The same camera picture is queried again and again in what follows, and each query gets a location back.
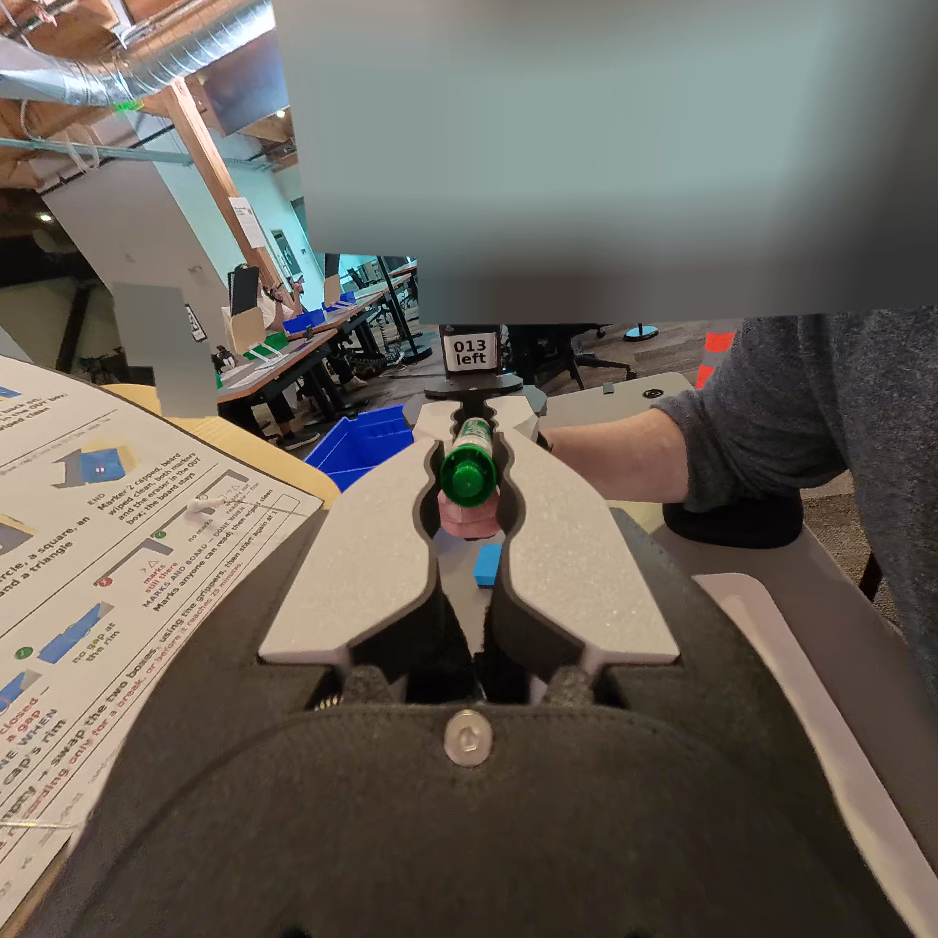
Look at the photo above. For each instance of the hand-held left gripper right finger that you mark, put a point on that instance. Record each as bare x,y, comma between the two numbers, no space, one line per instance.
579,564

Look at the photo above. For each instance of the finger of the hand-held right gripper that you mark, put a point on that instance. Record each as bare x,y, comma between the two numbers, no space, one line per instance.
522,419
432,425

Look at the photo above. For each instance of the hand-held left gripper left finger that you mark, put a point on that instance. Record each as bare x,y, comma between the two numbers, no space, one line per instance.
359,557

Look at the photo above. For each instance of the green whiteboard marker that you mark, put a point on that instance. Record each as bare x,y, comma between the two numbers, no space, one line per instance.
469,473

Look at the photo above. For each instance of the person's right forearm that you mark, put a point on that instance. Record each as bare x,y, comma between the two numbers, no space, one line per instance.
630,454

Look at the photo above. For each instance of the blue plastic bin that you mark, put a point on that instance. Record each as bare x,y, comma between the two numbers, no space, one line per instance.
359,447

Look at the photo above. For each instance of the small blue eraser block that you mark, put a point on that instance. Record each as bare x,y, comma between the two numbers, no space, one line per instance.
488,566

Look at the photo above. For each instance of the grey table with grommet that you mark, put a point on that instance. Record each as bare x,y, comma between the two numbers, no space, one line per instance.
615,399

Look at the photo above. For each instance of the black office chair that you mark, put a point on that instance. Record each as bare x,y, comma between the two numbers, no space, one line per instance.
597,352

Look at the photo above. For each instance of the long office desk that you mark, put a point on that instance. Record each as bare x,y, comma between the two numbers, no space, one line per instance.
293,359

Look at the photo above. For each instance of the black padded armrest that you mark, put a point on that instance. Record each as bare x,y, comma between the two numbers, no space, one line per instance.
733,522

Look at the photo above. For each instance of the tan cardboard sheet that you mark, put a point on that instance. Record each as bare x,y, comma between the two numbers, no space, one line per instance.
249,440

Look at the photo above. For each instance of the small blue desk bin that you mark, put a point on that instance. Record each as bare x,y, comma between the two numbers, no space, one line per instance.
303,321

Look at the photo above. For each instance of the green desk bin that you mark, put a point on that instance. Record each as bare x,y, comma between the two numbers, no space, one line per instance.
270,346

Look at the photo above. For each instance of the orange striped barrier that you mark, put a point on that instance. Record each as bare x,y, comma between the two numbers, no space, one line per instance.
714,355

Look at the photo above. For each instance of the printed instruction sheet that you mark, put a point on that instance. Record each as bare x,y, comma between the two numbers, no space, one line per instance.
88,527

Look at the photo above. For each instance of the white paper notice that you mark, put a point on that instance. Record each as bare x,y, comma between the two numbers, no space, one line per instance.
248,221

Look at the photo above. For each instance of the grey square column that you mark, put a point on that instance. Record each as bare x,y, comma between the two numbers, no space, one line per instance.
132,242

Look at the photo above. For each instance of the person's grey sweater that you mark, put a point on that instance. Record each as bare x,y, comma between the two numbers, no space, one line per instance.
912,440

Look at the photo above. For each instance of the green exit sign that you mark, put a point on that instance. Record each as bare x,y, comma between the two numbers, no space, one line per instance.
126,106

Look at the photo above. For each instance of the wooden support post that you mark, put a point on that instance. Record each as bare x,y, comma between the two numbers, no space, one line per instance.
212,168

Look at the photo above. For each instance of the silver air duct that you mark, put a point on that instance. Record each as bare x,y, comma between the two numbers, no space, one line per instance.
146,51

